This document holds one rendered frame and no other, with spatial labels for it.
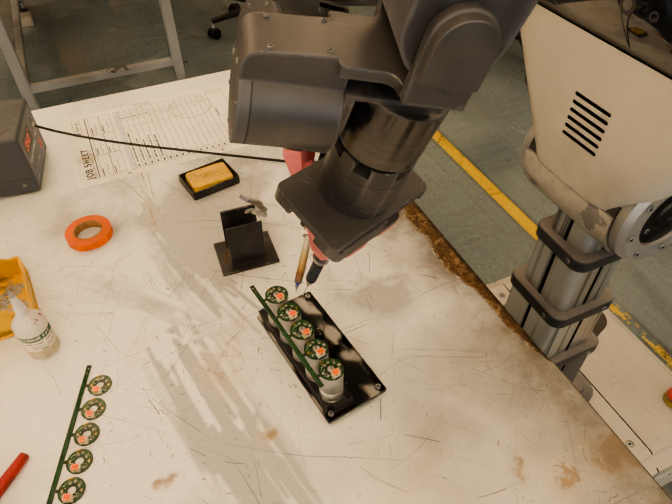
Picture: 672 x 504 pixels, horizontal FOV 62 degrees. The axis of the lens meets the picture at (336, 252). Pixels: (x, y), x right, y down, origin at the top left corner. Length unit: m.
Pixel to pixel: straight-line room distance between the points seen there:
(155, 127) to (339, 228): 0.67
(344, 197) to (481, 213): 1.63
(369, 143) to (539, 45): 0.50
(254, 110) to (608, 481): 0.48
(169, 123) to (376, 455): 0.67
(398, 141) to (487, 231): 1.61
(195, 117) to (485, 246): 1.13
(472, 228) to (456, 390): 1.34
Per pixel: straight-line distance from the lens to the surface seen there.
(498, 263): 1.83
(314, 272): 0.51
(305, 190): 0.40
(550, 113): 0.81
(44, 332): 0.68
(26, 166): 0.91
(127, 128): 1.03
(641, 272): 1.97
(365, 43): 0.32
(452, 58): 0.28
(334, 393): 0.57
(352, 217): 0.39
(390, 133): 0.33
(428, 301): 0.69
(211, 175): 0.87
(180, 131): 1.00
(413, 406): 0.61
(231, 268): 0.73
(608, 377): 1.33
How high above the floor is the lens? 1.28
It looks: 45 degrees down
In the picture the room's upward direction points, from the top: straight up
